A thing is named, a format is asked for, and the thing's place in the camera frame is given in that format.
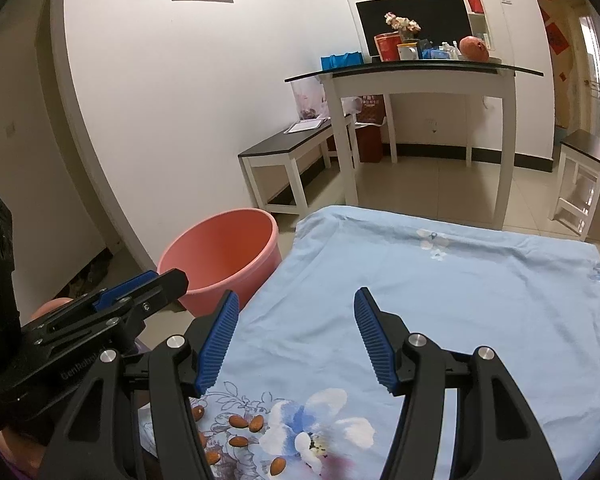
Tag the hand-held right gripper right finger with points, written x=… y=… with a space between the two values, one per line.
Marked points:
x=375 y=340

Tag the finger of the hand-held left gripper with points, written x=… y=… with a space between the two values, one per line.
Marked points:
x=124 y=290
x=164 y=287

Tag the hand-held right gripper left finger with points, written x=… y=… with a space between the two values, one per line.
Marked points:
x=214 y=345

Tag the pink plastic bucket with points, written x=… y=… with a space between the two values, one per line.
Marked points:
x=219 y=245

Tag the person's left forearm purple sleeve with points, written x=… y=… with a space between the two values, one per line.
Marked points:
x=24 y=475

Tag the person's left hand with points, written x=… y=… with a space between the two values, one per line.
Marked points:
x=22 y=452

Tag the light blue floral blanket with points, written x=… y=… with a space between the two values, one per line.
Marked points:
x=430 y=310

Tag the scattered almonds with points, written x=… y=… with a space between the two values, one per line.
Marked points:
x=238 y=421

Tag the white bench with black top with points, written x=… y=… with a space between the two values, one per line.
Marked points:
x=280 y=145

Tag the red carton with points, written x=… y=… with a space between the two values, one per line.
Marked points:
x=370 y=135

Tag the white paper sheet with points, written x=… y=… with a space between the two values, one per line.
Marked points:
x=307 y=126

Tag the clear printed plastic bag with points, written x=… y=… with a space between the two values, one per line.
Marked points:
x=307 y=97

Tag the white table with glass top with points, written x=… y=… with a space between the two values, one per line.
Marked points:
x=415 y=85

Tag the blue box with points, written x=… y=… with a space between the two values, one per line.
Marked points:
x=342 y=61

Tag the white stool with dark seat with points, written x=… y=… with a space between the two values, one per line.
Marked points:
x=587 y=145

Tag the white and orange cup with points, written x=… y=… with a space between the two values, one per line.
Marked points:
x=407 y=51

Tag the red tin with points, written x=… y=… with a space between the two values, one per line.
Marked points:
x=387 y=47

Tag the blue container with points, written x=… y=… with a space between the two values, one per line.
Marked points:
x=437 y=53

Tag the red round fruit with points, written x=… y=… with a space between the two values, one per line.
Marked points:
x=474 y=49

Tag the flower bouquet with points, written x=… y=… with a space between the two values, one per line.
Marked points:
x=402 y=24

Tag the black monitor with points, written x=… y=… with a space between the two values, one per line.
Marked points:
x=430 y=15

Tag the door with window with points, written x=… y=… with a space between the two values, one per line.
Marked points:
x=592 y=70

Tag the small red box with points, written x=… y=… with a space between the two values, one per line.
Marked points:
x=475 y=4

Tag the white wall socket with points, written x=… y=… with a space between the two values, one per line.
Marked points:
x=432 y=126

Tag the red paper wall decoration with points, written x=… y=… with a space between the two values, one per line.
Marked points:
x=560 y=39

